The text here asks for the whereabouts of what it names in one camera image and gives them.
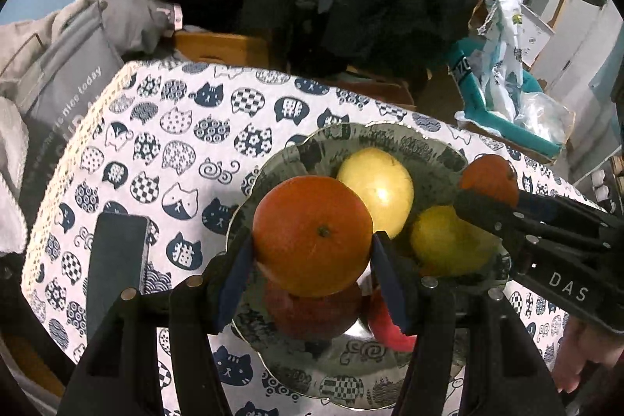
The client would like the small red apple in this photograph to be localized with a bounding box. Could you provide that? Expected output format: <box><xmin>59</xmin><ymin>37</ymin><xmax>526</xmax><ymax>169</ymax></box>
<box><xmin>367</xmin><ymin>287</ymin><xmax>418</xmax><ymax>352</ymax></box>

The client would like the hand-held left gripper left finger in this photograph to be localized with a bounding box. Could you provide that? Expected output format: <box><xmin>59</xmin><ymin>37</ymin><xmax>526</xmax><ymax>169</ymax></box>
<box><xmin>56</xmin><ymin>231</ymin><xmax>257</xmax><ymax>416</ymax></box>

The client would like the clear glass plate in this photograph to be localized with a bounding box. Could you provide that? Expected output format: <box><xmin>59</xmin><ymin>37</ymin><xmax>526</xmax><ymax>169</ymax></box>
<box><xmin>227</xmin><ymin>122</ymin><xmax>514</xmax><ymax>412</ymax></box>

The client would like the yellow lemon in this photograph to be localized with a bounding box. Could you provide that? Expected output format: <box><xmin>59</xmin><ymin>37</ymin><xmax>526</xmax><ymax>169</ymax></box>
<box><xmin>336</xmin><ymin>148</ymin><xmax>415</xmax><ymax>240</ymax></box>

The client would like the person's right hand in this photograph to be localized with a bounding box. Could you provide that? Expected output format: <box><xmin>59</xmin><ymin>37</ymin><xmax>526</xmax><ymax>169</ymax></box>
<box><xmin>553</xmin><ymin>316</ymin><xmax>624</xmax><ymax>395</ymax></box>

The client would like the grey fabric bag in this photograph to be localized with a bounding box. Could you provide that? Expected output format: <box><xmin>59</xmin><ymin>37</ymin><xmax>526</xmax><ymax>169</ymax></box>
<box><xmin>0</xmin><ymin>2</ymin><xmax>128</xmax><ymax>222</ymax></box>

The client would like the teal box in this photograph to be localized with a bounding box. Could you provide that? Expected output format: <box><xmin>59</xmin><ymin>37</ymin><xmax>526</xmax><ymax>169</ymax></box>
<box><xmin>448</xmin><ymin>38</ymin><xmax>567</xmax><ymax>159</ymax></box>

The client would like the cat print tablecloth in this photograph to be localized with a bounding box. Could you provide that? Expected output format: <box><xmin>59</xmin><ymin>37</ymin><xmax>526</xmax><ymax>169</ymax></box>
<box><xmin>22</xmin><ymin>60</ymin><xmax>615</xmax><ymax>416</ymax></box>

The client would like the clear plastic bag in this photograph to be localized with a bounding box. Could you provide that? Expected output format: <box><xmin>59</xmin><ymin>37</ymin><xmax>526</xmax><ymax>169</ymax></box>
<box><xmin>512</xmin><ymin>92</ymin><xmax>577</xmax><ymax>145</ymax></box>

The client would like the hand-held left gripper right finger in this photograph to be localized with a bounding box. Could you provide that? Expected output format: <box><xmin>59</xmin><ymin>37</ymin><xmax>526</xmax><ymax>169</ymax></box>
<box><xmin>368</xmin><ymin>231</ymin><xmax>569</xmax><ymax>416</ymax></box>

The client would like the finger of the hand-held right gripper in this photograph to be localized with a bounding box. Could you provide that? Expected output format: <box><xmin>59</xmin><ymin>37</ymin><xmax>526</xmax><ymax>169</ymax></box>
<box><xmin>514</xmin><ymin>187</ymin><xmax>601</xmax><ymax>223</ymax></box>
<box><xmin>451</xmin><ymin>189</ymin><xmax>533</xmax><ymax>247</ymax></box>

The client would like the grey garment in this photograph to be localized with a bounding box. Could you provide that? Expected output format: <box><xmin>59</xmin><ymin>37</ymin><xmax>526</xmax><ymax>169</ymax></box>
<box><xmin>100</xmin><ymin>0</ymin><xmax>184</xmax><ymax>56</ymax></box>

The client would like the white cabinet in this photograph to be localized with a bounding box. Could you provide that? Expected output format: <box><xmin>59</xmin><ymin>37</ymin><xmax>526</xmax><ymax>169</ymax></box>
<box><xmin>517</xmin><ymin>2</ymin><xmax>557</xmax><ymax>57</ymax></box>

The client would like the small orange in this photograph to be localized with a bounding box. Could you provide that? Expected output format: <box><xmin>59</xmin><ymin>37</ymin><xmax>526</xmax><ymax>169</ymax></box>
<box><xmin>461</xmin><ymin>154</ymin><xmax>520</xmax><ymax>208</ymax></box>

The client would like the printed plastic bag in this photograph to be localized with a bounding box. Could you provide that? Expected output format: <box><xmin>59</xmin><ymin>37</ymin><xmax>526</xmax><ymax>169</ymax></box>
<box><xmin>470</xmin><ymin>0</ymin><xmax>533</xmax><ymax>125</ymax></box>

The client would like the large orange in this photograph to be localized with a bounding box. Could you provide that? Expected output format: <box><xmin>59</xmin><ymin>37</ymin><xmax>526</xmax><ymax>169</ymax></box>
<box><xmin>252</xmin><ymin>175</ymin><xmax>374</xmax><ymax>298</ymax></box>

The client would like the beige cloth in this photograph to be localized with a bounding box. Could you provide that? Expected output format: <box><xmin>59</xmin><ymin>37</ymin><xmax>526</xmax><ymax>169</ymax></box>
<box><xmin>0</xmin><ymin>0</ymin><xmax>105</xmax><ymax>256</ymax></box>

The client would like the large dark red apple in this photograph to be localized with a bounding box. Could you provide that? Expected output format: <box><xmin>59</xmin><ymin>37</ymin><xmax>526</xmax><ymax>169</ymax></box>
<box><xmin>263</xmin><ymin>278</ymin><xmax>365</xmax><ymax>342</ymax></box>

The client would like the yellow-green lemon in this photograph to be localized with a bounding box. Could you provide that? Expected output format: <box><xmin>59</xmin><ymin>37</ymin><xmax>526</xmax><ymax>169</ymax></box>
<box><xmin>410</xmin><ymin>205</ymin><xmax>503</xmax><ymax>278</ymax></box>

